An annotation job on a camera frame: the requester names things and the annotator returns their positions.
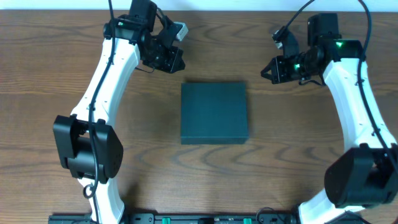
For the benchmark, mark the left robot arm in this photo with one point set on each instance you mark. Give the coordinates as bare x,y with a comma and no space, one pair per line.
86,141

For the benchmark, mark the black cardboard box with lid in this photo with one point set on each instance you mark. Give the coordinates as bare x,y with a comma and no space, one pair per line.
214,113

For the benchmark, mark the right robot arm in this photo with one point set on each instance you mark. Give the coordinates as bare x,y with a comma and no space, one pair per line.
365,176

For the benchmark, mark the black mounting rail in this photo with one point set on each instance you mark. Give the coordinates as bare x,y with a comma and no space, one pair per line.
264,218

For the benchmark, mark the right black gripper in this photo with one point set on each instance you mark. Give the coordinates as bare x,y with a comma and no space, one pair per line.
278,70

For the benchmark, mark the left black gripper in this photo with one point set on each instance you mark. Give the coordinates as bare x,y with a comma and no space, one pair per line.
169,65

